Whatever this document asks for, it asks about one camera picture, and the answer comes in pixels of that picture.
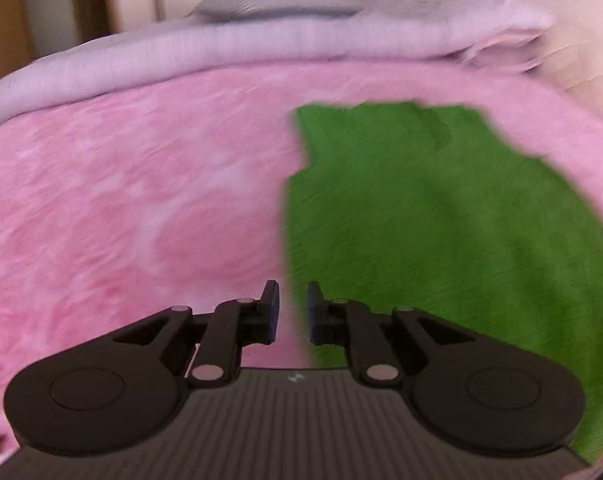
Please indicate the green knit sweater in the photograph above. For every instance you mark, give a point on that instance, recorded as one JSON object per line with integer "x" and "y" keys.
{"x": 421, "y": 220}

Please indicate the white quilted headboard cushion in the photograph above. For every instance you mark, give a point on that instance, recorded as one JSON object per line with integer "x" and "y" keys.
{"x": 586, "y": 70}

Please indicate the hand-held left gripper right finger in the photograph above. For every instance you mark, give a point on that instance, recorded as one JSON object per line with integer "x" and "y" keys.
{"x": 312, "y": 316}

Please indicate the grey checked pillow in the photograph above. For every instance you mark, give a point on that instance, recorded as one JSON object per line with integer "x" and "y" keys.
{"x": 276, "y": 2}

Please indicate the pink floral blanket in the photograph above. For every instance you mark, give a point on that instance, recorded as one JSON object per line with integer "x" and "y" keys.
{"x": 131, "y": 185}

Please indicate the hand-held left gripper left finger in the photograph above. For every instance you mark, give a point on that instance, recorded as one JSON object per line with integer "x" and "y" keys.
{"x": 271, "y": 312}

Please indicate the lilac striped duvet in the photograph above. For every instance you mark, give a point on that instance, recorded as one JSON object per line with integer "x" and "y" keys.
{"x": 206, "y": 55}

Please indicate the dark door frame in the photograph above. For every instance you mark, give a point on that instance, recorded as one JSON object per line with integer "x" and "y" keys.
{"x": 86, "y": 0}

